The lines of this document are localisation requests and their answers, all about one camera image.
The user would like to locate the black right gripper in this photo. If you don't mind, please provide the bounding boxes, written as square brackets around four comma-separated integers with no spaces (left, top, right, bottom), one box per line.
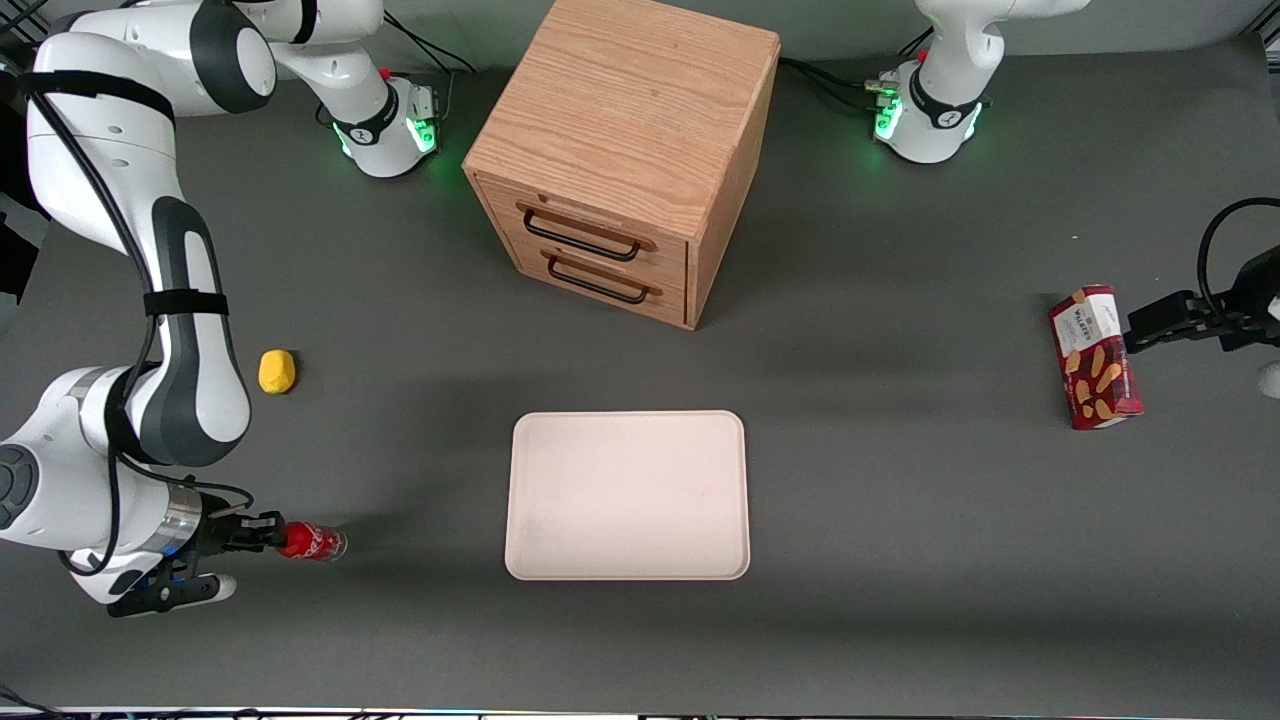
[195,503,287,563]

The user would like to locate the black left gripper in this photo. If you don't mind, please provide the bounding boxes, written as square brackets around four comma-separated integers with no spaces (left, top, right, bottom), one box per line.
[1126,248,1280,353]

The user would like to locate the red soda can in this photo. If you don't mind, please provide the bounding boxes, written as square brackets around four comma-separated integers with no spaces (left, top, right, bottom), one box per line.
[275,520,349,563]

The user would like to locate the pale pink rectangular tray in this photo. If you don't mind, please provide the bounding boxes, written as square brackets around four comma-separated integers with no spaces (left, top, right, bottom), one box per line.
[504,410,751,582]

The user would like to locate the red tartan shortbread box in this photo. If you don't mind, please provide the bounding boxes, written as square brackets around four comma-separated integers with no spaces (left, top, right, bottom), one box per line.
[1048,285,1145,431]

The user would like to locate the yellow lemon-shaped object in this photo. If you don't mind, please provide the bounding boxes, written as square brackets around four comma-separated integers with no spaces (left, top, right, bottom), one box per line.
[258,349,298,396]

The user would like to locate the wooden drawer front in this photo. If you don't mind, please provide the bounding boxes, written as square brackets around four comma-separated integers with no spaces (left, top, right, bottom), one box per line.
[505,238,691,329]
[476,175,691,269]

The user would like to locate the wooden two-drawer cabinet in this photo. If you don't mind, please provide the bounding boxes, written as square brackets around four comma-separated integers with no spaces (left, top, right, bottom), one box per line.
[463,0,782,331]

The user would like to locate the black cable loop left gripper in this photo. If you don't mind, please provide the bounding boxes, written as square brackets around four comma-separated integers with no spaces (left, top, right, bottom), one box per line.
[1196,197,1280,323]

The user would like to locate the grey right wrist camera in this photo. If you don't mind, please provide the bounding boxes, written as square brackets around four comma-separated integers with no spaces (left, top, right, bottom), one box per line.
[107,571,239,619]

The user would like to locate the black cable along right arm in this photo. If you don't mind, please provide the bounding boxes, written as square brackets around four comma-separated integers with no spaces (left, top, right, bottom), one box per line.
[15,70,257,581]

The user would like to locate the black drawer handle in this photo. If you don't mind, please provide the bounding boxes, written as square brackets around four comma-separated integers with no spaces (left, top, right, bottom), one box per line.
[521,204,643,264]
[545,251,652,306]

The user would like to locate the black left arm base cables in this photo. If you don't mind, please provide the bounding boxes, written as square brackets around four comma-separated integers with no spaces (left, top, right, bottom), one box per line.
[779,56,898,114]

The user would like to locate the black arm base cables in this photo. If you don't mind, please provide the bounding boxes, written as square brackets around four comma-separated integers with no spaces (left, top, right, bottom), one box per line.
[779,56,898,114]
[382,10,477,77]

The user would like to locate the black right arm base cables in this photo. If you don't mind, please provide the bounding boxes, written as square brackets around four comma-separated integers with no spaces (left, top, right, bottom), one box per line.
[382,10,477,77]

